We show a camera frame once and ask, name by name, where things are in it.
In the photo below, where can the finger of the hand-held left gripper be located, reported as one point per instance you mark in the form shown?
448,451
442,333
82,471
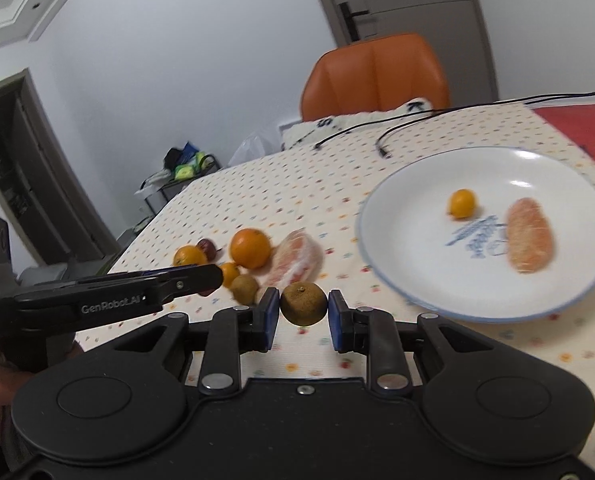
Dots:
192,277

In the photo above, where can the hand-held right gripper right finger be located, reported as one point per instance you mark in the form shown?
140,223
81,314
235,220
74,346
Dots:
336,324

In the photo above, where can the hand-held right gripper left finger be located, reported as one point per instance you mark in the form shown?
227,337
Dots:
270,319

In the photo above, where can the medium orange tangerine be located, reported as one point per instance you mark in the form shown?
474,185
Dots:
190,255

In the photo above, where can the large brown kiwi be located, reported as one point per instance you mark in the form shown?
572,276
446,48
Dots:
303,305

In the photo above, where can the small orange kumquat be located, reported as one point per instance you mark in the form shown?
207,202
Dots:
462,203
230,274

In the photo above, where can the small brown kiwi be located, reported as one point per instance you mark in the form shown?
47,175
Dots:
245,290

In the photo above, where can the large orange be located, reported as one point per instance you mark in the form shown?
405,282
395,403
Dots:
250,248

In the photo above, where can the peeled pomelo segment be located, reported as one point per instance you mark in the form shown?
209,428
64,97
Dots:
297,260
530,237

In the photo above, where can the white plate with blue rim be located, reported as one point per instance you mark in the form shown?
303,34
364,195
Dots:
417,245

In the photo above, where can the black metal rack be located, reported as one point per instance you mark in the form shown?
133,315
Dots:
177,190

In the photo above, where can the green yellow packet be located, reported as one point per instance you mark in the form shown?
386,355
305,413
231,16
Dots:
186,170

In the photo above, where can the black bag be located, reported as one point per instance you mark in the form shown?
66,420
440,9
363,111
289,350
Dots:
174,158

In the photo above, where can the floral patterned tablecloth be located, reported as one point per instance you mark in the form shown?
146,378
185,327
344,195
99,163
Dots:
287,185

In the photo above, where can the translucent plastic bag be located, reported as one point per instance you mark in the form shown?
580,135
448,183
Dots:
255,150

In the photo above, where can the white knitted pillow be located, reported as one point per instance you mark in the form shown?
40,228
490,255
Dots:
302,135

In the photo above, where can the orange leather chair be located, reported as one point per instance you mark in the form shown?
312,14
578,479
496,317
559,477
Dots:
372,75

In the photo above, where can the red orange printed table mat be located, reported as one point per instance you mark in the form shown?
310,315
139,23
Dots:
577,125

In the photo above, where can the dark doorway frame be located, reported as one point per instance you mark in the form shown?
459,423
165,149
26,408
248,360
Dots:
7,160

